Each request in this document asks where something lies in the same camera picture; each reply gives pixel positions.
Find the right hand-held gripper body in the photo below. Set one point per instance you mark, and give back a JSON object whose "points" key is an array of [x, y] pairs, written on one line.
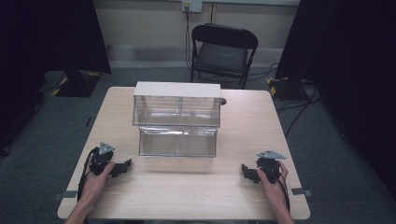
{"points": [[268, 165]]}

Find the clear plastic drawer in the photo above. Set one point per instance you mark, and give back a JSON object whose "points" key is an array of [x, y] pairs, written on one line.
{"points": [[155, 110], [177, 144]]}

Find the clear drawer cabinet white top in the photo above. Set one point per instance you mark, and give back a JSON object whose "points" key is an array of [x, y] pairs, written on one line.
{"points": [[177, 90]]}

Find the person's left hand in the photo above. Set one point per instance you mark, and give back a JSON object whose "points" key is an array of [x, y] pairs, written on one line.
{"points": [[93, 185]]}

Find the dark curtain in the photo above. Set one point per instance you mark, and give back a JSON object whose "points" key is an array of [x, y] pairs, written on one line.
{"points": [[46, 37], [351, 62]]}

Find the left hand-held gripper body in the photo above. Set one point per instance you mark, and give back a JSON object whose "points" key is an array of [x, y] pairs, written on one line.
{"points": [[101, 160]]}

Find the small black object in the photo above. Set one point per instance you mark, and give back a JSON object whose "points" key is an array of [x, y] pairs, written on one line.
{"points": [[223, 101]]}

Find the white wall socket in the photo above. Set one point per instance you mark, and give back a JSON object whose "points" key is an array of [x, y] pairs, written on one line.
{"points": [[192, 5]]}

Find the black folding chair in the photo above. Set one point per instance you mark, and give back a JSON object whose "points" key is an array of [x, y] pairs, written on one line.
{"points": [[222, 56]]}

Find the grey tape strip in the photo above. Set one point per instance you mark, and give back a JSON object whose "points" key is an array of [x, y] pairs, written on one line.
{"points": [[301, 192], [67, 194]]}

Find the person's right hand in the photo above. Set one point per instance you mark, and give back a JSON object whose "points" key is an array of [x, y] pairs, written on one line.
{"points": [[274, 191]]}

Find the black yellow-striped stand base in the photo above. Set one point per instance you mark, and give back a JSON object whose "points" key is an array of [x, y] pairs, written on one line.
{"points": [[286, 88], [76, 85]]}

